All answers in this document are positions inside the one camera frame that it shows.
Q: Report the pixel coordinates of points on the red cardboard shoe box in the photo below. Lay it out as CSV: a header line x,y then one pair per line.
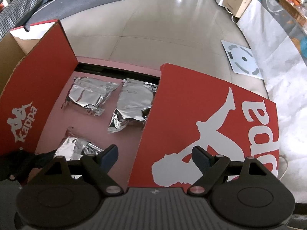
x,y
35,66

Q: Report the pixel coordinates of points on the pink lap desk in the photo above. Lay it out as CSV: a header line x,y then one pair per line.
x,y
94,128

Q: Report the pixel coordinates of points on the houndstooth sofa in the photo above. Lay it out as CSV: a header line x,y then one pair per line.
x,y
15,13

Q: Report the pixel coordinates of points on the grey rolled floor mat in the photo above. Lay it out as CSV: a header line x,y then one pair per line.
x,y
60,9

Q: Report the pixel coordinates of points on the red Kappa box lid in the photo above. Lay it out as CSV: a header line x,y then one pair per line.
x,y
195,109

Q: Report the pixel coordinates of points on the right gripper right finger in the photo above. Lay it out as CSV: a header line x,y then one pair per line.
x,y
212,169

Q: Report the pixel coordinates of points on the white marble tv cabinet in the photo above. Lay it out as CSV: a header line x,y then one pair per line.
x,y
274,37

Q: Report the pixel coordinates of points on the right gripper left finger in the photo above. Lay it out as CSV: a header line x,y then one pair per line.
x,y
96,170

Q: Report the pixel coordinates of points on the white bathroom scale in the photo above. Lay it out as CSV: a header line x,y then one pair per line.
x,y
241,60

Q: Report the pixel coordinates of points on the silver foil pouch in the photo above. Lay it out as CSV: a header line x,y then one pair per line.
x,y
89,94
74,146
134,103

